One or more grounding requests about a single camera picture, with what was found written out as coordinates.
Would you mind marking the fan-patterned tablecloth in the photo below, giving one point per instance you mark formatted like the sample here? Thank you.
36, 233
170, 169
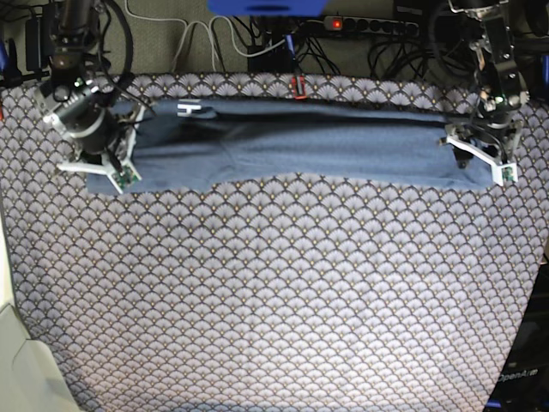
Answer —
297, 292

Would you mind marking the black power strip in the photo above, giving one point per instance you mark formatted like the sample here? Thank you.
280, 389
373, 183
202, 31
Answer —
361, 25

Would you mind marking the beige furniture corner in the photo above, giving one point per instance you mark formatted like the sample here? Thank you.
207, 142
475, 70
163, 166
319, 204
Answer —
30, 377

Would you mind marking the red table clamp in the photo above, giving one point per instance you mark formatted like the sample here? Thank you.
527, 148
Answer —
298, 85

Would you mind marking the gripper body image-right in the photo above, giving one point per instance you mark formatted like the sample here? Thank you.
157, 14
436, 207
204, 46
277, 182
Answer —
498, 135

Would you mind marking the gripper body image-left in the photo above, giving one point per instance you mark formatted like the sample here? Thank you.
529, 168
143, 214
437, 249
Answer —
85, 120

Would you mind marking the black box under table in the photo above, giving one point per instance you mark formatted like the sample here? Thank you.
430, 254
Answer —
278, 61

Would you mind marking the black power adapter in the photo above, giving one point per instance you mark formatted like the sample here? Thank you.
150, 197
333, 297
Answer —
38, 44

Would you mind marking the blue T-shirt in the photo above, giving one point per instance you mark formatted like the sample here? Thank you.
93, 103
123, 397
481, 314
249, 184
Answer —
196, 144

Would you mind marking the blue box overhead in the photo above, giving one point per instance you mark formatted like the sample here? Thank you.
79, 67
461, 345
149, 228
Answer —
267, 7

